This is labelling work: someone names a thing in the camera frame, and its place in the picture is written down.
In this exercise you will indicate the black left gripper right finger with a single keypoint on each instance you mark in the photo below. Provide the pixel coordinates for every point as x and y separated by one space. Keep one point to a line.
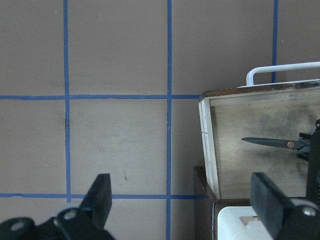
284 218

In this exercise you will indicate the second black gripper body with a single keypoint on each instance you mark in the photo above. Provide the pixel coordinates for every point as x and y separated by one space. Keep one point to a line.
313 179

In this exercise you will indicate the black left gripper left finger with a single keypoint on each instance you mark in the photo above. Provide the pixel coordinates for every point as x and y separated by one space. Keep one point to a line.
83 222

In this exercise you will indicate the orange handled scissors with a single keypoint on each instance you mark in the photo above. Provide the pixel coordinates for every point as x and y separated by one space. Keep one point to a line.
302 145

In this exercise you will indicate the light wooden drawer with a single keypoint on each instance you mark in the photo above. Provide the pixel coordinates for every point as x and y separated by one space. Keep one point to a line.
275 111

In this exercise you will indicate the white foam box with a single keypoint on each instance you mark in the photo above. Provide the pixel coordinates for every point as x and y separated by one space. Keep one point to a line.
240 223

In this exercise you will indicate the dark brown wooden cabinet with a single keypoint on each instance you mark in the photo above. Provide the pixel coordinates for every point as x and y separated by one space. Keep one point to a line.
207 206

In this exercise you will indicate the brown paper table mat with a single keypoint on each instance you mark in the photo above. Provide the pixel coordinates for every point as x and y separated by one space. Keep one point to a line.
112 86

